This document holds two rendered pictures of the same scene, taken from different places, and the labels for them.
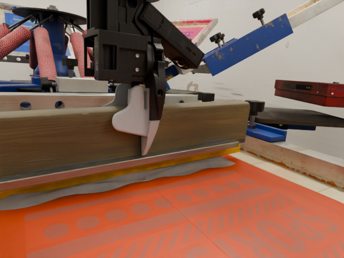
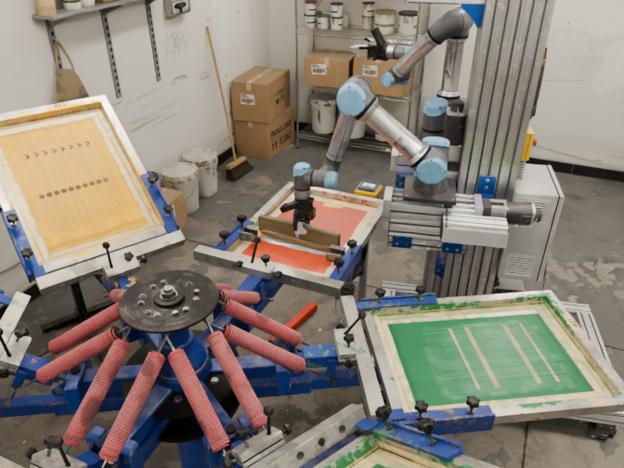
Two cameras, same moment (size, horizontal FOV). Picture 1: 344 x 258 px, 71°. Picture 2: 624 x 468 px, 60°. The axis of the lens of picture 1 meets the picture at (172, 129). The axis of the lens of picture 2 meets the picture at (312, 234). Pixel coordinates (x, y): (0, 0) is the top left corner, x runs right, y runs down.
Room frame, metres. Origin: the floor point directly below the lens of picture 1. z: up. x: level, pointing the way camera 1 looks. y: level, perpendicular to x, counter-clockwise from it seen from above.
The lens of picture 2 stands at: (1.49, 1.87, 2.35)
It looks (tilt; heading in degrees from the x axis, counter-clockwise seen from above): 32 degrees down; 236
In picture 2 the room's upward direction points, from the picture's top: straight up
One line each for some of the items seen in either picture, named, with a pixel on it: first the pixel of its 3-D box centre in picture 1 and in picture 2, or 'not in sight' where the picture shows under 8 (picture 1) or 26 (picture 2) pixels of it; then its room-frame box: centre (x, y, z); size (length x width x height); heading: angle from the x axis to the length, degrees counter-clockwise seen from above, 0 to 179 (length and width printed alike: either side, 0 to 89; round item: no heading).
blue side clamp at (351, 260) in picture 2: not in sight; (344, 266); (0.29, 0.34, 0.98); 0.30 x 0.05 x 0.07; 33
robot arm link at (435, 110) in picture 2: not in sight; (435, 113); (-0.49, 0.03, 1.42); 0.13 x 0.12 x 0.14; 19
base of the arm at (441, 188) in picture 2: not in sight; (431, 177); (-0.14, 0.38, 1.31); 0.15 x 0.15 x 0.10
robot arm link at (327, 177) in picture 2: not in sight; (325, 177); (0.25, 0.12, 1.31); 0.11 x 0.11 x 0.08; 41
